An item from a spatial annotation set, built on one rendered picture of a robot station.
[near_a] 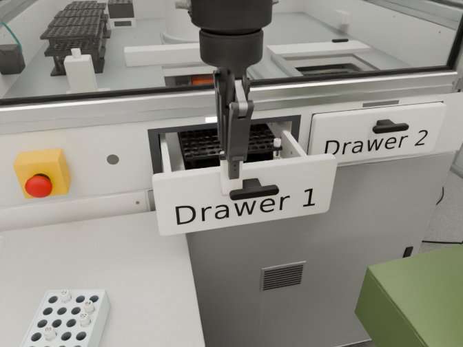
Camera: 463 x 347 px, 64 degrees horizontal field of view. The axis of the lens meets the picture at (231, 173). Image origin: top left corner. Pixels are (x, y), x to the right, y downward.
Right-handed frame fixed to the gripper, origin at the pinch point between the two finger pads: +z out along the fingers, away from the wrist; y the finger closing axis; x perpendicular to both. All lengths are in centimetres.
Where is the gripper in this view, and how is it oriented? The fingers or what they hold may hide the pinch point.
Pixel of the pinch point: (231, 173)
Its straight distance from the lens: 54.0
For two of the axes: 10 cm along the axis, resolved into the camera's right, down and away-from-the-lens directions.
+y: 2.2, 5.4, -8.2
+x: 9.8, -1.2, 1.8
